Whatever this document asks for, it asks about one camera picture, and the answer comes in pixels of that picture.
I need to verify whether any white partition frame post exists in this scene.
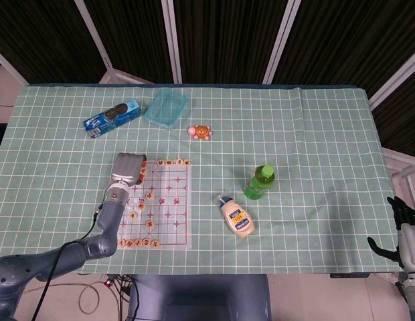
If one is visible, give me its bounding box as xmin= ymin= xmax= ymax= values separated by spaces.
xmin=0 ymin=45 xmax=29 ymax=86
xmin=161 ymin=0 xmax=183 ymax=84
xmin=367 ymin=46 xmax=415 ymax=110
xmin=262 ymin=0 xmax=302 ymax=84
xmin=73 ymin=0 xmax=157 ymax=85

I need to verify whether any plastic chinese chess board sheet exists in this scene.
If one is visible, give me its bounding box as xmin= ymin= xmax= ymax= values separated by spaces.
xmin=116 ymin=159 xmax=193 ymax=249

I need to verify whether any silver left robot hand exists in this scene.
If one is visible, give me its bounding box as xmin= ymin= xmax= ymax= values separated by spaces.
xmin=110 ymin=152 xmax=148 ymax=187

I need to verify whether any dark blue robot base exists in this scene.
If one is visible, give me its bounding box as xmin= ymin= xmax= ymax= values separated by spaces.
xmin=127 ymin=274 xmax=272 ymax=321

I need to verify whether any green white checked tablecloth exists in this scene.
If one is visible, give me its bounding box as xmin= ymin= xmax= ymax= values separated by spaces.
xmin=0 ymin=83 xmax=404 ymax=277

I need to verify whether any mayonnaise squeeze bottle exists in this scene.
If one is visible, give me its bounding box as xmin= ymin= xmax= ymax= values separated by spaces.
xmin=216 ymin=193 xmax=256 ymax=240

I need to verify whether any green drink bottle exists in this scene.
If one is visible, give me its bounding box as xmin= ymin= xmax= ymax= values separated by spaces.
xmin=244 ymin=164 xmax=276 ymax=201

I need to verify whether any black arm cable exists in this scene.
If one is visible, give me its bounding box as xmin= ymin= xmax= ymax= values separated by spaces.
xmin=32 ymin=200 xmax=106 ymax=321

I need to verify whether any black slatted partition panel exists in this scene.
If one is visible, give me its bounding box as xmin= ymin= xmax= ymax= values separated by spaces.
xmin=272 ymin=0 xmax=415 ymax=96
xmin=83 ymin=0 xmax=177 ymax=84
xmin=371 ymin=63 xmax=415 ymax=151
xmin=173 ymin=0 xmax=291 ymax=84
xmin=0 ymin=0 xmax=110 ymax=84

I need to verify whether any pink orange turtle toy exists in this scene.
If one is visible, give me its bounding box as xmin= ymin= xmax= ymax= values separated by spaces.
xmin=188 ymin=124 xmax=214 ymax=140

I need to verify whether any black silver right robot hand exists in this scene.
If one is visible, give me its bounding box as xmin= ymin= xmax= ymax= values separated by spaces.
xmin=367 ymin=195 xmax=415 ymax=272

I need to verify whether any blue cookie box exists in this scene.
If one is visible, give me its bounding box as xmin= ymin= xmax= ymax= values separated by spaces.
xmin=82 ymin=97 xmax=144 ymax=138

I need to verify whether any clear container blue rim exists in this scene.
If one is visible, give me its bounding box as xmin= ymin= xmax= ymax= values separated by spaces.
xmin=145 ymin=88 xmax=189 ymax=130

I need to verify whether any white floor cable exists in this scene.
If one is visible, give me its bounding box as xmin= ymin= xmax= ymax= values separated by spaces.
xmin=78 ymin=282 xmax=123 ymax=315

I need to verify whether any black floor cable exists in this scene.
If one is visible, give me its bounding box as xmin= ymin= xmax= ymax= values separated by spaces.
xmin=113 ymin=274 xmax=140 ymax=321

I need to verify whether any white metal rack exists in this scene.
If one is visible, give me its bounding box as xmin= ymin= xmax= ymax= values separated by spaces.
xmin=383 ymin=146 xmax=415 ymax=201

